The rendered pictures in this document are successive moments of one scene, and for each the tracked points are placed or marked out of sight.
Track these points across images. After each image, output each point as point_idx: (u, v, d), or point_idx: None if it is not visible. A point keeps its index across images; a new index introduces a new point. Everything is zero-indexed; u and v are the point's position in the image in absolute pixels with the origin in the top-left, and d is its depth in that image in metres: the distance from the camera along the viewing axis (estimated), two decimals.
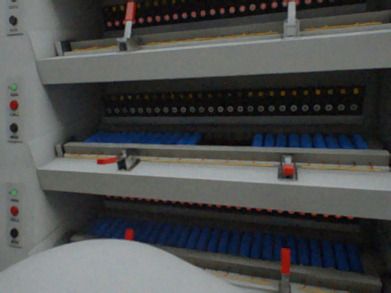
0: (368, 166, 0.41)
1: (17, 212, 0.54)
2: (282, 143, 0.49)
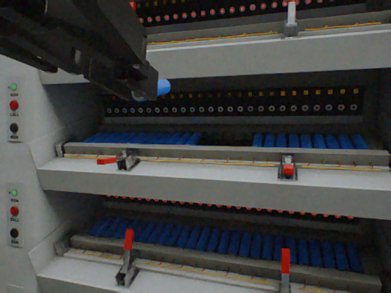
0: (368, 166, 0.41)
1: (17, 212, 0.54)
2: (282, 143, 0.49)
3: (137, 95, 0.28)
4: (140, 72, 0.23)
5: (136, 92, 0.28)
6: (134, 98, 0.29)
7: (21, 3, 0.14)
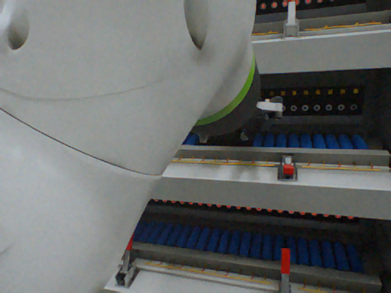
0: (368, 166, 0.41)
1: None
2: (282, 143, 0.49)
3: (243, 137, 0.50)
4: (258, 130, 0.45)
5: (243, 136, 0.50)
6: (241, 139, 0.50)
7: None
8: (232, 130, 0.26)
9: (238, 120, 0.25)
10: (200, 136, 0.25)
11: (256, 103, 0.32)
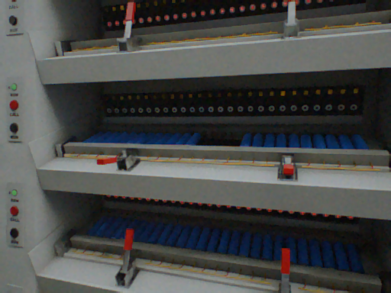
0: (368, 166, 0.41)
1: (17, 212, 0.54)
2: (282, 143, 0.49)
3: None
4: None
5: None
6: None
7: None
8: None
9: None
10: None
11: None
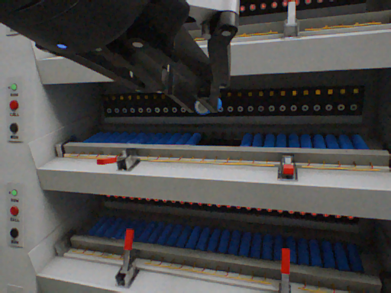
0: (368, 166, 0.41)
1: (17, 212, 0.54)
2: (282, 143, 0.49)
3: None
4: (216, 89, 0.26)
5: None
6: None
7: (163, 43, 0.17)
8: None
9: None
10: None
11: None
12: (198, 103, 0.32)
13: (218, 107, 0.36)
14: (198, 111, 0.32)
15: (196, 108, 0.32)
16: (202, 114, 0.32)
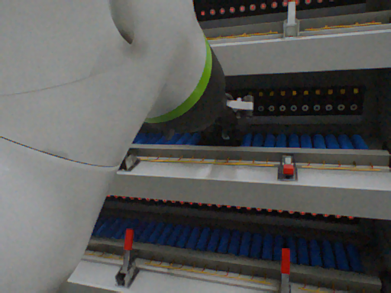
0: (368, 166, 0.41)
1: None
2: (282, 143, 0.49)
3: None
4: (237, 128, 0.46)
5: None
6: None
7: (217, 117, 0.36)
8: (198, 127, 0.27)
9: (201, 118, 0.26)
10: (165, 133, 0.26)
11: (227, 101, 0.33)
12: (223, 133, 0.51)
13: None
14: (223, 137, 0.51)
15: (222, 136, 0.51)
16: (226, 140, 0.51)
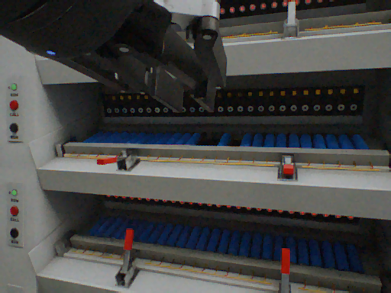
0: (368, 166, 0.41)
1: (17, 212, 0.54)
2: (282, 143, 0.49)
3: None
4: (212, 90, 0.27)
5: None
6: None
7: (149, 48, 0.18)
8: (21, 8, 0.09)
9: None
10: None
11: None
12: None
13: (228, 136, 0.54)
14: None
15: None
16: None
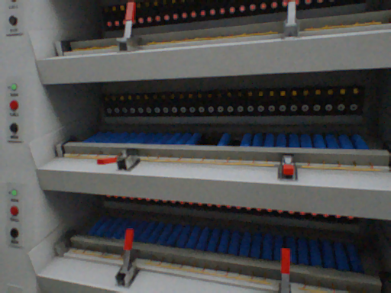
0: (368, 166, 0.41)
1: (17, 212, 0.54)
2: (282, 143, 0.49)
3: None
4: None
5: None
6: None
7: None
8: None
9: None
10: None
11: None
12: None
13: (228, 136, 0.54)
14: None
15: None
16: None
